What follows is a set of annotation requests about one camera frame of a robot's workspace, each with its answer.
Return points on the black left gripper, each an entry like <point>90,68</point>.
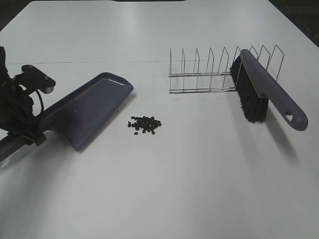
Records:
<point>16,112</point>

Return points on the purple plastic dustpan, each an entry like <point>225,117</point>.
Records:
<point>79,116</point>

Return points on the pile of coffee beans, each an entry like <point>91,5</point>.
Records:
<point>144,124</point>

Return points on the purple hand brush black bristles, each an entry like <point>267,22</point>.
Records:
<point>256,88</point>

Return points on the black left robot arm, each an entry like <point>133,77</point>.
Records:
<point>38,107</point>

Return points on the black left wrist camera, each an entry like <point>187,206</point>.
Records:
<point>33,79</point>

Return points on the chrome wire dish rack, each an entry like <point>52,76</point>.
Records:
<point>211,73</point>

